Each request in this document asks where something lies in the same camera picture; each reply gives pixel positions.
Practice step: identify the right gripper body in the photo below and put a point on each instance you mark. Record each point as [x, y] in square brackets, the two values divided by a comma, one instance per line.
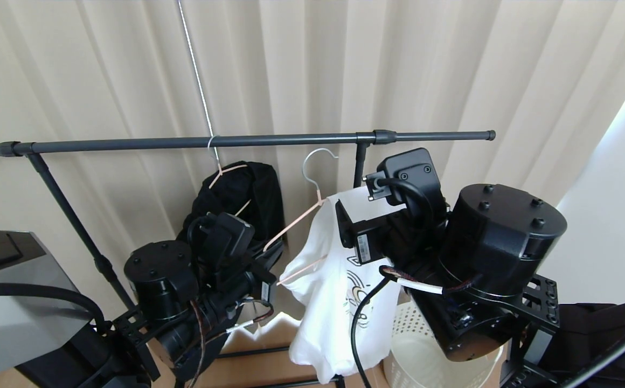
[393, 237]

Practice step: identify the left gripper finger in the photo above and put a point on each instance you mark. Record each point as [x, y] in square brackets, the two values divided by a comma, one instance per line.
[272, 256]

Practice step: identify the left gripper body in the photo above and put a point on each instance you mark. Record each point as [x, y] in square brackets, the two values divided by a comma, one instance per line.
[242, 296]

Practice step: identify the pink clothes hanger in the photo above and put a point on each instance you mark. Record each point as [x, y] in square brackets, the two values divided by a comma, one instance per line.
[226, 171]
[304, 215]

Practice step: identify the black garment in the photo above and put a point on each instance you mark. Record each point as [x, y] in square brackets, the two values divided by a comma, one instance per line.
[258, 199]

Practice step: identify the white printed garment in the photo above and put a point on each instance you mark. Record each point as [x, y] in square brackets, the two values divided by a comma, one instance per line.
[328, 323]

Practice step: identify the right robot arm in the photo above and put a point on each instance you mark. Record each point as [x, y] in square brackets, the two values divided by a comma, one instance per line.
[495, 258]

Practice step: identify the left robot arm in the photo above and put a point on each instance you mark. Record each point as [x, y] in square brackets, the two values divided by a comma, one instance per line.
[161, 280]

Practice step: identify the white laundry basket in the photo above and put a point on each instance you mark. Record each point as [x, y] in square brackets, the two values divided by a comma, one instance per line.
[415, 361]

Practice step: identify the black clothes rack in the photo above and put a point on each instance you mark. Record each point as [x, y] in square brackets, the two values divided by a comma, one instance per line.
[129, 144]

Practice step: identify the beige curtain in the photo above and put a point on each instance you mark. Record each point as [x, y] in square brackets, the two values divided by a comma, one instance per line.
[345, 64]

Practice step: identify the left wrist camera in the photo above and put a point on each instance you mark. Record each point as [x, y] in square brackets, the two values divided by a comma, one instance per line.
[226, 234]

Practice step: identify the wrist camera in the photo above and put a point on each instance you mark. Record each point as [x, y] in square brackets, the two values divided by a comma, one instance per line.
[409, 167]
[226, 234]

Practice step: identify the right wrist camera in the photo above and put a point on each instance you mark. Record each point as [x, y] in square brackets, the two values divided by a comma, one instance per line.
[409, 167]

